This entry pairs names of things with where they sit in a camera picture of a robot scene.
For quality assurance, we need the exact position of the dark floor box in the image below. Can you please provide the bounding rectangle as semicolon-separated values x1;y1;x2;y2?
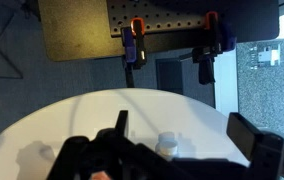
155;58;184;95

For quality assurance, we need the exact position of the white medicine bottle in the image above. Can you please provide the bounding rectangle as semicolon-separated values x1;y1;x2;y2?
154;131;180;160

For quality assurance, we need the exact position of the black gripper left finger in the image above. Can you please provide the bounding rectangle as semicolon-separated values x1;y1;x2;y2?
114;109;130;138

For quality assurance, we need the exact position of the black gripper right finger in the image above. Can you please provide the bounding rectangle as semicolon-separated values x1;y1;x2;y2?
226;112;284;180

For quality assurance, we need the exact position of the black table pole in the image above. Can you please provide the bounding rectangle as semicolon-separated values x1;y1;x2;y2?
124;63;136;89

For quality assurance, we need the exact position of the black perforated breadboard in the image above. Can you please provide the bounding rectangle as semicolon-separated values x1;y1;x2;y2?
106;0;216;38

